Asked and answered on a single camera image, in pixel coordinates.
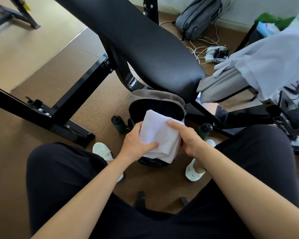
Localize person's left hand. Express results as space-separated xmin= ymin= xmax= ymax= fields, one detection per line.
xmin=119 ymin=121 xmax=160 ymax=162

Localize person's right hand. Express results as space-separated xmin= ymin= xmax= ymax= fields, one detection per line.
xmin=167 ymin=120 xmax=211 ymax=158

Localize white towel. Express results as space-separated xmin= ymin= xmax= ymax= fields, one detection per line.
xmin=139 ymin=109 xmax=185 ymax=164

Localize person's right forearm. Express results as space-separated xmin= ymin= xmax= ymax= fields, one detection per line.
xmin=195 ymin=144 xmax=299 ymax=239

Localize person's left forearm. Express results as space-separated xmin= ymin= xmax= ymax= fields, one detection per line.
xmin=31 ymin=153 xmax=130 ymax=239

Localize dark green water bottle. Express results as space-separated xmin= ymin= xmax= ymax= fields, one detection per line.
xmin=111 ymin=115 xmax=127 ymax=134
xmin=198 ymin=123 xmax=214 ymax=140

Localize white right sneaker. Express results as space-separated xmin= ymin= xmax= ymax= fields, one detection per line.
xmin=185 ymin=139 xmax=216 ymax=182

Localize white sneaker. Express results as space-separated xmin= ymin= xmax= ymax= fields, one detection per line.
xmin=92 ymin=142 xmax=124 ymax=183
xmin=185 ymin=139 xmax=216 ymax=182

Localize grey open gym bag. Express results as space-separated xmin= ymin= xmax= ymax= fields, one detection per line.
xmin=126 ymin=89 xmax=187 ymax=168

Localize white left sneaker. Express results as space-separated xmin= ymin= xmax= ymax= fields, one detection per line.
xmin=92 ymin=142 xmax=124 ymax=183

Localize grey fabric bag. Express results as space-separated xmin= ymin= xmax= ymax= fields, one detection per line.
xmin=196 ymin=68 xmax=259 ymax=104

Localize black chrome machine base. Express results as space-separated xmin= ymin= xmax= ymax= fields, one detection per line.
xmin=185 ymin=91 xmax=299 ymax=156

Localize black trousers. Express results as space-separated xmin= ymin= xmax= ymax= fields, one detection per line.
xmin=26 ymin=124 xmax=299 ymax=239

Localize white power strip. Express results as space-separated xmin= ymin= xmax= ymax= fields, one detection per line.
xmin=205 ymin=46 xmax=230 ymax=64

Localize black padded weight bench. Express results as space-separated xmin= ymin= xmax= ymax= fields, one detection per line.
xmin=51 ymin=0 xmax=206 ymax=104

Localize white cloth garment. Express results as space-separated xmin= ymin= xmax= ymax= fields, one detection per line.
xmin=213 ymin=28 xmax=299 ymax=102

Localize grey backpack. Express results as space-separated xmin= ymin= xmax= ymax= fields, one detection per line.
xmin=175 ymin=0 xmax=223 ymax=41

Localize clear plastic bag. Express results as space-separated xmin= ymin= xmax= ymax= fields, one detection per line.
xmin=256 ymin=21 xmax=281 ymax=38

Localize green bag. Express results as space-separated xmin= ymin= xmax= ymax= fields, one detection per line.
xmin=254 ymin=12 xmax=299 ymax=32

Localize black steel bench frame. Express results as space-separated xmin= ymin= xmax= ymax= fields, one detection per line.
xmin=0 ymin=0 xmax=160 ymax=149

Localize white cables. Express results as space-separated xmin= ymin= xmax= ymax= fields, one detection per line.
xmin=159 ymin=7 xmax=231 ymax=65

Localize black exercise rack frame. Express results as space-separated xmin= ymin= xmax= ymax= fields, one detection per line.
xmin=0 ymin=0 xmax=41 ymax=31

